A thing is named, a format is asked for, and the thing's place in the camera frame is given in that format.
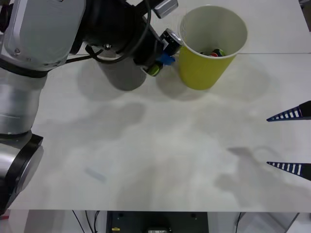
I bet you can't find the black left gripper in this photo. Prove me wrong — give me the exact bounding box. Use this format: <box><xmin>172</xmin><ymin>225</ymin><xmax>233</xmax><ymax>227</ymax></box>
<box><xmin>132</xmin><ymin>16</ymin><xmax>176</xmax><ymax>72</ymax></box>

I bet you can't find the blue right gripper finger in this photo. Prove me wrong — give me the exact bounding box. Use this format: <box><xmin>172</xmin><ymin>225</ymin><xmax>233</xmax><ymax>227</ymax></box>
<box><xmin>266</xmin><ymin>100</ymin><xmax>311</xmax><ymax>122</ymax></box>
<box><xmin>266</xmin><ymin>161</ymin><xmax>311</xmax><ymax>182</ymax></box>

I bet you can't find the yellow-green plastic bin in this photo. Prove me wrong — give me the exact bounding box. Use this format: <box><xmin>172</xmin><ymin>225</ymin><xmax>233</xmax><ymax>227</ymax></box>
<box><xmin>178</xmin><ymin>6</ymin><xmax>248</xmax><ymax>91</ymax></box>

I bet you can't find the grey plastic bin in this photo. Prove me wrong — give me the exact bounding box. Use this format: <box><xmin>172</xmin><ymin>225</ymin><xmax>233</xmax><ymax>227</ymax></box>
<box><xmin>96</xmin><ymin>57</ymin><xmax>149</xmax><ymax>92</ymax></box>

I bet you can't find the black robot torso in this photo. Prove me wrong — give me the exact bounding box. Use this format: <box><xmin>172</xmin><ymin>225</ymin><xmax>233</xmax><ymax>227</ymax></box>
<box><xmin>106</xmin><ymin>211</ymin><xmax>209</xmax><ymax>233</ymax></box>

